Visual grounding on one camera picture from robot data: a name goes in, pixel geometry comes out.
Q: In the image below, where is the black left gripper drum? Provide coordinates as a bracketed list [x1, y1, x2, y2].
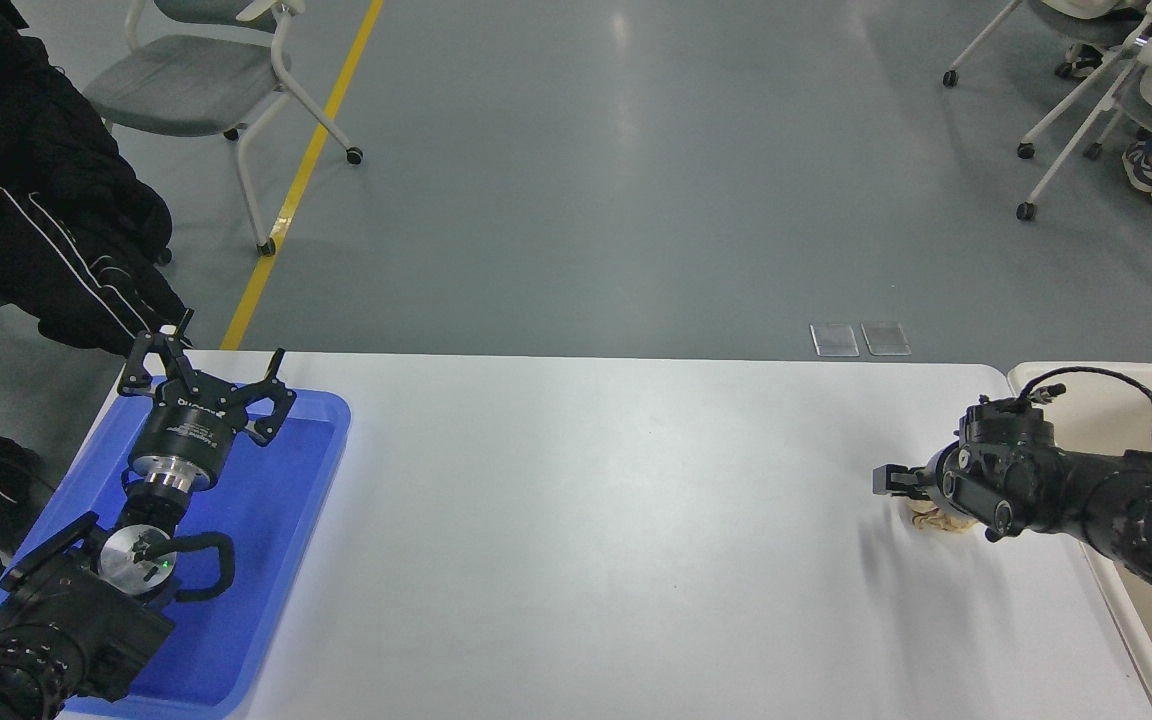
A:
[128, 385, 247, 475]

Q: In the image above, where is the tan paper ball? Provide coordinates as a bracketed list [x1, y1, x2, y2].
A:
[901, 497, 985, 538]

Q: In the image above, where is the blue plastic tray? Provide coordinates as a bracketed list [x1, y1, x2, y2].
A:
[0, 378, 352, 719]

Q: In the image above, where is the clear floor plate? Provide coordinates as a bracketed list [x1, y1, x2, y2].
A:
[862, 322, 911, 357]
[811, 323, 860, 358]

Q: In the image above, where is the grey chair with white frame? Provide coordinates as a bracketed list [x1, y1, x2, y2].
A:
[84, 0, 365, 257]
[943, 0, 1152, 89]

